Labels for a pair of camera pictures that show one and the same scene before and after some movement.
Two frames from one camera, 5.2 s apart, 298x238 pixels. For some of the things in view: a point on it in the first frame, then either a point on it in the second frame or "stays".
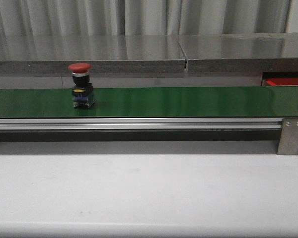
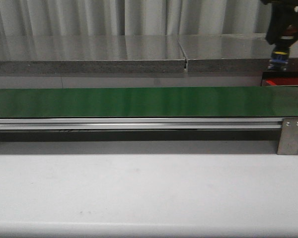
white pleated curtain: [33, 18] stays
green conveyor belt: [163, 102] stays
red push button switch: [82, 90] -> [279, 60]
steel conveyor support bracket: [290, 136] stays
